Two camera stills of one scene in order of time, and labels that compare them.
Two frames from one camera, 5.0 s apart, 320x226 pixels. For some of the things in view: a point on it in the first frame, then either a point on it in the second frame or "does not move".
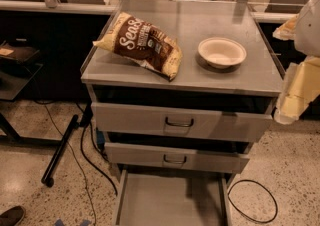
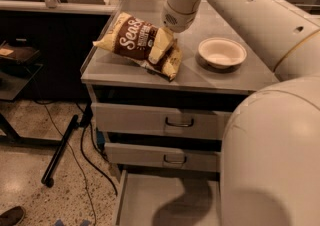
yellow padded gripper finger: [300, 87] to [163, 39]
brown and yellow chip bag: [142, 43] does not move
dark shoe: [12, 216] does not move
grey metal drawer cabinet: [177, 143] does not move
